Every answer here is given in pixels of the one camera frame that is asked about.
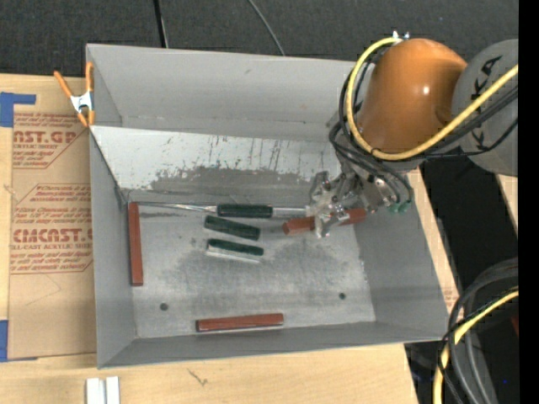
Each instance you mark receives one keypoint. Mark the brown cardboard board, red print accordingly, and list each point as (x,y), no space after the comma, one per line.
(50,267)

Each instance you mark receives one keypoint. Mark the grey metal bin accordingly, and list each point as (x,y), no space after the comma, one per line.
(252,276)

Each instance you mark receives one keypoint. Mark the dark green flat block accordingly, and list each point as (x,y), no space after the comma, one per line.
(231,227)
(236,247)
(244,211)

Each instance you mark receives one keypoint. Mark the red-brown block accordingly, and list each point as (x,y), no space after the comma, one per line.
(135,246)
(299,225)
(240,322)

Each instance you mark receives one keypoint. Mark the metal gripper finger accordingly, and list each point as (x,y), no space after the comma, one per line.
(324,227)
(322,189)

